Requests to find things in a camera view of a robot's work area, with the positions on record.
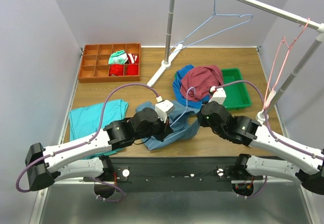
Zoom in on grey-blue tank top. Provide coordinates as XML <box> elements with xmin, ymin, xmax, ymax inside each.
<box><xmin>142</xmin><ymin>100</ymin><xmax>200</xmax><ymax>151</ymax></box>

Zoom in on blue wire hanger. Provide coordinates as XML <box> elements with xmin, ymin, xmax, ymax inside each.
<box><xmin>170</xmin><ymin>87</ymin><xmax>196</xmax><ymax>127</ymax></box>
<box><xmin>168</xmin><ymin>0</ymin><xmax>254</xmax><ymax>54</ymax></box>

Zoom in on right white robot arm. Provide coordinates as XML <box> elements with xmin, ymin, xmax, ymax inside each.
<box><xmin>196</xmin><ymin>101</ymin><xmax>323</xmax><ymax>195</ymax></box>

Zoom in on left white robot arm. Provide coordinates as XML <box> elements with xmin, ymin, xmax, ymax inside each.
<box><xmin>25</xmin><ymin>105</ymin><xmax>174</xmax><ymax>191</ymax></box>

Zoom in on royal blue garment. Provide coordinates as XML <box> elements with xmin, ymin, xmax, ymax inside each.
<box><xmin>172</xmin><ymin>64</ymin><xmax>211</xmax><ymax>110</ymax></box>

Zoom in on maroon shirt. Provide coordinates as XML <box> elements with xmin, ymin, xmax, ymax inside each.
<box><xmin>180</xmin><ymin>65</ymin><xmax>224</xmax><ymax>102</ymax></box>

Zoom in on green plastic tray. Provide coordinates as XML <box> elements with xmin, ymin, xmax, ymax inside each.
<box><xmin>173</xmin><ymin>64</ymin><xmax>252</xmax><ymax>110</ymax></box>

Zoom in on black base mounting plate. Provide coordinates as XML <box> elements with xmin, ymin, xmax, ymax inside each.
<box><xmin>98</xmin><ymin>157</ymin><xmax>262</xmax><ymax>193</ymax></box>

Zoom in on red cloth right compartment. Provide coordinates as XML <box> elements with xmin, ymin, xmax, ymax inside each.
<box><xmin>126</xmin><ymin>64</ymin><xmax>139</xmax><ymax>76</ymax></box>

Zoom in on red cloth compartment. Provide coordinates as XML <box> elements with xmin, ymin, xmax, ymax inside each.
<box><xmin>126</xmin><ymin>64</ymin><xmax>139</xmax><ymax>76</ymax></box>
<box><xmin>109</xmin><ymin>64</ymin><xmax>124</xmax><ymax>77</ymax></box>

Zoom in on red cloth left compartment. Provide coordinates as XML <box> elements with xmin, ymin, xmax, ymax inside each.
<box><xmin>109</xmin><ymin>64</ymin><xmax>124</xmax><ymax>77</ymax></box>

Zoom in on turquoise folded shorts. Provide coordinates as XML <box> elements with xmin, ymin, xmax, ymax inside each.
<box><xmin>69</xmin><ymin>99</ymin><xmax>129</xmax><ymax>156</ymax></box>

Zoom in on red white striped sock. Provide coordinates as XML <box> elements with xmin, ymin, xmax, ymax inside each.
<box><xmin>127</xmin><ymin>53</ymin><xmax>139</xmax><ymax>64</ymax></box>

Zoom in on mint green sock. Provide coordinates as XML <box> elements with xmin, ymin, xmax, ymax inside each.
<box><xmin>108</xmin><ymin>50</ymin><xmax>128</xmax><ymax>65</ymax></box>

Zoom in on orange compartment organizer box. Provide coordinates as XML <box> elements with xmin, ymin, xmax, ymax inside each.
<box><xmin>78</xmin><ymin>43</ymin><xmax>141</xmax><ymax>83</ymax></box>

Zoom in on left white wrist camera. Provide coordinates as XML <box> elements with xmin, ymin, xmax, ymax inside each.
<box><xmin>154</xmin><ymin>100</ymin><xmax>175</xmax><ymax>123</ymax></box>

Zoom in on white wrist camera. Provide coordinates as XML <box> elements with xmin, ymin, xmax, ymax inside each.
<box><xmin>209</xmin><ymin>86</ymin><xmax>226</xmax><ymax>105</ymax></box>
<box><xmin>154</xmin><ymin>100</ymin><xmax>175</xmax><ymax>123</ymax></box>

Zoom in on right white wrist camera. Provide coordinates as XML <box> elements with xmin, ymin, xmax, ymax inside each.
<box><xmin>209</xmin><ymin>86</ymin><xmax>226</xmax><ymax>105</ymax></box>

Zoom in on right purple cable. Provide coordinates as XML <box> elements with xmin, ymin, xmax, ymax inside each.
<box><xmin>209</xmin><ymin>80</ymin><xmax>324</xmax><ymax>202</ymax></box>

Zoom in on pink wire hanger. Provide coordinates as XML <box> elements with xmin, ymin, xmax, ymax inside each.
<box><xmin>262</xmin><ymin>17</ymin><xmax>311</xmax><ymax>118</ymax></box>

